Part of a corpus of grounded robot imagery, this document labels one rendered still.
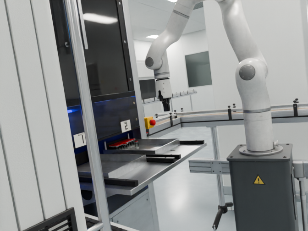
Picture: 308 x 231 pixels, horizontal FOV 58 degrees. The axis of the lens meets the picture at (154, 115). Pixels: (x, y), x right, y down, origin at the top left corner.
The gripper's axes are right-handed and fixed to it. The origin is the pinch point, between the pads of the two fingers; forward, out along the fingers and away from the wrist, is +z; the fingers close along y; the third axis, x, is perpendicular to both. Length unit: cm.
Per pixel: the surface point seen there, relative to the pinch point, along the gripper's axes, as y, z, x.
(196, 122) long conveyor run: -82, 22, -21
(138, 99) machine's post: -8.6, -6.3, -24.1
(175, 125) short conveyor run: -72, 21, -35
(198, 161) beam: -85, 56, -25
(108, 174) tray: 54, 19, 2
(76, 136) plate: 43.5, 5.6, -24.0
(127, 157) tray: 28.3, 19.6, -9.1
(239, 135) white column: -144, 47, -4
